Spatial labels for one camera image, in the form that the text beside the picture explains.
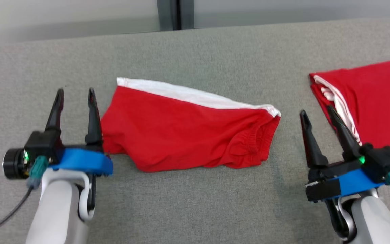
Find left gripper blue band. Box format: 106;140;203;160
2;87;113;180

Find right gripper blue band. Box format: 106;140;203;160
299;106;385;204

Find red basketball jersey white trim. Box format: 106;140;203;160
309;61;390;150

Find red shorts white stripe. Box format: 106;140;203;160
100;77;282;173

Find left arm cable teal plug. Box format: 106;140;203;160
0;156;49;231

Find grey partition post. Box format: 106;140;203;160
157;0;194;31

